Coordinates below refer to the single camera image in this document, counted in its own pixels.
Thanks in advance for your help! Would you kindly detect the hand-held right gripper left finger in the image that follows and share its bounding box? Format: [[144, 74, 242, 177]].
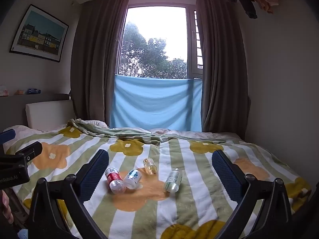
[[27, 149, 109, 239]]

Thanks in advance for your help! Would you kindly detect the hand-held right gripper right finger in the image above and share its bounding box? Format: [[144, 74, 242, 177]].
[[212, 150, 293, 239]]

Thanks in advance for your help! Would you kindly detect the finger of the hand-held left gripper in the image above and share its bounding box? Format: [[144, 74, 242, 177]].
[[14, 141, 43, 167], [0, 128, 16, 145]]

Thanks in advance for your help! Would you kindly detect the person's left hand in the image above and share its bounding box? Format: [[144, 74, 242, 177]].
[[0, 189, 14, 227]]

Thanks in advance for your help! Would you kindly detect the red label plastic bottle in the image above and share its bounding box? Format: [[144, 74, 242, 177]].
[[105, 167, 126, 195]]

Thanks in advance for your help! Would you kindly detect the blue white label plastic bottle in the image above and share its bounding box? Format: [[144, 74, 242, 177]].
[[123, 169, 142, 190]]

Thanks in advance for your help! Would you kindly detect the white headboard cushion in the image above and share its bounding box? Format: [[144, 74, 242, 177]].
[[25, 99, 75, 131]]

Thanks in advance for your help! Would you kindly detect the grey headboard shelf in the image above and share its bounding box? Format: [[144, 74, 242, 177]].
[[0, 93, 73, 126]]

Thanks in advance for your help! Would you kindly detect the plain green blanket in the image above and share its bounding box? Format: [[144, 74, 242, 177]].
[[67, 119, 225, 145]]

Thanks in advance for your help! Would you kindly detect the pale pink quilt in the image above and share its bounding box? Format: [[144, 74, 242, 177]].
[[149, 128, 241, 141]]

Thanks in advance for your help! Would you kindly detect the green label plastic bottle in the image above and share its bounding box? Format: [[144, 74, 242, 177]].
[[163, 168, 183, 193]]

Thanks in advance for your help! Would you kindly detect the small amber plastic bottle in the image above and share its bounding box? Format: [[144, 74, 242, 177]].
[[143, 157, 158, 175]]

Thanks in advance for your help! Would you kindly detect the flower print striped blanket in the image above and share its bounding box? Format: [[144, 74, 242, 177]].
[[5, 125, 312, 239]]

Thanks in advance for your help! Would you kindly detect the light blue cloth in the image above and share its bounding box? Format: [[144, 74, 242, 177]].
[[110, 75, 203, 132]]

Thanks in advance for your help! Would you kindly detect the framed houses picture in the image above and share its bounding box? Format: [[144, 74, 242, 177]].
[[9, 4, 69, 63]]

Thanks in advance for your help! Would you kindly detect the brown curtain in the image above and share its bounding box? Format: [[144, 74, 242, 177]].
[[196, 0, 252, 140], [70, 0, 130, 128]]

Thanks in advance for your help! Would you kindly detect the window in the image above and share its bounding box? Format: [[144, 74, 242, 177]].
[[115, 0, 205, 80]]

